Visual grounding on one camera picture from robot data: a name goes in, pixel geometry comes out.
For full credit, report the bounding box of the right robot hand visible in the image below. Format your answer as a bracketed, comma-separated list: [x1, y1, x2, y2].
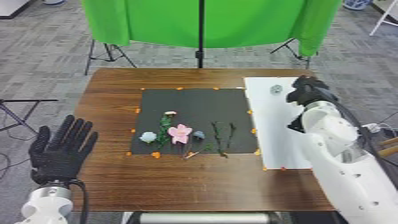
[285, 74, 342, 107]

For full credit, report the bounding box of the dark mat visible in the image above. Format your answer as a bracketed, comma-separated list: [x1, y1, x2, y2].
[128, 88, 263, 156]

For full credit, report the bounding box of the small grey flower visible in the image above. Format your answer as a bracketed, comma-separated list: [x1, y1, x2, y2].
[269, 84, 285, 96]

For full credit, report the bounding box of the pink flower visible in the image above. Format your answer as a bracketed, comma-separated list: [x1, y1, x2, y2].
[167, 123, 196, 158]

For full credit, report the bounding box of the white sheet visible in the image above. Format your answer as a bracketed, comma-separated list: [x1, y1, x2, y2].
[244, 76, 317, 171]

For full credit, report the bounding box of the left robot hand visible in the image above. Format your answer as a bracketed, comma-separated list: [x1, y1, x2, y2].
[27, 114, 100, 185]

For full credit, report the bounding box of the black folding stand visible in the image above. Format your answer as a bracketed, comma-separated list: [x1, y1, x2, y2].
[0, 97, 61, 135]

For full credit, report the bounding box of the white stand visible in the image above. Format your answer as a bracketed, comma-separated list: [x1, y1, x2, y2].
[368, 0, 398, 37]

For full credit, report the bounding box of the pale grey bar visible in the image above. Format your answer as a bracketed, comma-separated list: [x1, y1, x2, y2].
[137, 212, 272, 224]

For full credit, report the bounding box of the black tripod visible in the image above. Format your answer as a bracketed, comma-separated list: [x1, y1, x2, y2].
[82, 39, 139, 76]
[269, 37, 317, 70]

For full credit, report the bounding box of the grey blue flower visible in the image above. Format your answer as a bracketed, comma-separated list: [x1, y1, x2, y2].
[182, 130, 208, 160]

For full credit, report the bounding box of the black cable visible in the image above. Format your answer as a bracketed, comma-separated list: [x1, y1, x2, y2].
[66, 179, 91, 224]

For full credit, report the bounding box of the green sprig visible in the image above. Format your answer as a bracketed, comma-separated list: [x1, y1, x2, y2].
[226, 122, 239, 143]
[210, 121, 231, 159]

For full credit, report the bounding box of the black pole stand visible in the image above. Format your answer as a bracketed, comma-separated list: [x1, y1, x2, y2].
[194, 0, 208, 70]

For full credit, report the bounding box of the blue and white vase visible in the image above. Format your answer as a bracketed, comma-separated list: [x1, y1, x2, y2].
[342, 0, 375, 11]

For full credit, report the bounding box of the pale blue flower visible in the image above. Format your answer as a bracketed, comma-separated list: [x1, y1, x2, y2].
[139, 131, 160, 145]

